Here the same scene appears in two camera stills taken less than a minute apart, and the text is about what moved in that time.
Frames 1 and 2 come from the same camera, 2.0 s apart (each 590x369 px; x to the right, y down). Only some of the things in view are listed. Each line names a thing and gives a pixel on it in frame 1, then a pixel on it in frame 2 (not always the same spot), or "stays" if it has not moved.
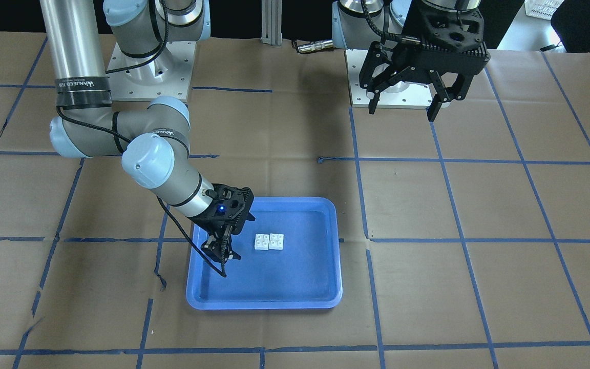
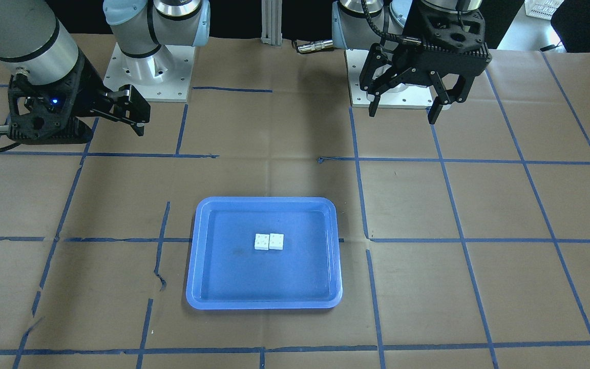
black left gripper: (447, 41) stays
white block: (276, 241) stays
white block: (261, 242) stays
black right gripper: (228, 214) to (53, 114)
